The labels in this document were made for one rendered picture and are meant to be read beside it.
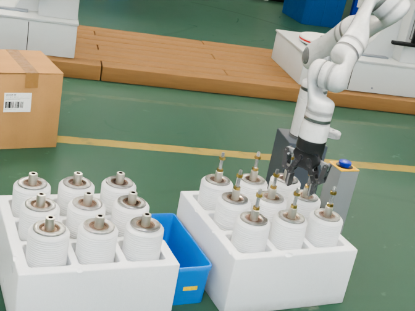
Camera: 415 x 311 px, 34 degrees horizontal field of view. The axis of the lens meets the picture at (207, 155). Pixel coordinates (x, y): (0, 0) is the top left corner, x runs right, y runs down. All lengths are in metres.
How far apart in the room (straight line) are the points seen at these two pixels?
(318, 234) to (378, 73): 2.26
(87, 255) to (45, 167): 0.93
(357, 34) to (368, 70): 2.25
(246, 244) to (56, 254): 0.50
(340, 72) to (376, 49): 2.52
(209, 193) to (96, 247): 0.47
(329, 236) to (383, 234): 0.64
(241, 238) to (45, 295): 0.53
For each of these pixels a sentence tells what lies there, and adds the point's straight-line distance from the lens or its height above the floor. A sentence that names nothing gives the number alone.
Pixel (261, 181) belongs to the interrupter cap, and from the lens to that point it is 2.08.
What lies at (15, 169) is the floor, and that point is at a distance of 2.53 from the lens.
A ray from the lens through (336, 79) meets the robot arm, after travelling 1.73.
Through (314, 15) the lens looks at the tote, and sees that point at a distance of 6.38.
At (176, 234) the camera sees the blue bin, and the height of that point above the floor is 0.08.
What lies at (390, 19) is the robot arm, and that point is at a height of 0.80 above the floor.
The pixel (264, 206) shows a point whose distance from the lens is 1.96.
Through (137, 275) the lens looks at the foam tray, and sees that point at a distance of 1.69.
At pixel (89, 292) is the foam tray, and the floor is 0.12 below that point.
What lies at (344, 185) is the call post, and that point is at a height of 0.26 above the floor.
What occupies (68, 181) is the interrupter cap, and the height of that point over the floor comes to 0.25.
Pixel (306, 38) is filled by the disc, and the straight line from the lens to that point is 4.09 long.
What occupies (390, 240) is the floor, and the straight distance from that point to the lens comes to 2.54.
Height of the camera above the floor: 1.06
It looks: 22 degrees down
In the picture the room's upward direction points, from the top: 11 degrees clockwise
